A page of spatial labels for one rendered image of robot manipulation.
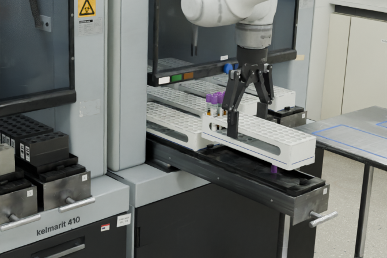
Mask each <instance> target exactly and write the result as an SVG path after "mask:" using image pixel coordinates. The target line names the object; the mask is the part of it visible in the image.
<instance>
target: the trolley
mask: <svg viewBox="0 0 387 258"><path fill-rule="evenodd" d="M292 129H294V130H297V131H300V132H304V133H306V134H309V135H312V136H315V137H316V147H318V148H321V149H324V150H327V151H330V152H332V153H335V154H338V155H341V156H343V157H347V158H350V159H352V160H355V161H358V162H361V163H363V164H365V167H364V172H363V182H362V192H361V202H360V208H359V217H358V227H357V233H356V243H355V252H354V258H363V255H364V250H365V241H366V231H367V222H368V216H369V207H370V197H371V188H372V182H373V173H374V168H378V169H381V170H384V171H386V172H387V109H386V108H383V107H378V106H376V105H375V106H372V107H368V108H364V109H360V110H357V111H353V112H349V113H345V114H342V115H338V116H334V117H330V118H327V119H323V120H319V121H316V122H312V123H309V124H304V125H301V126H298V127H294V128H292ZM289 227H290V216H288V215H286V214H284V213H281V212H280V214H279V228H278V242H277V250H276V258H287V248H288V241H289Z"/></svg>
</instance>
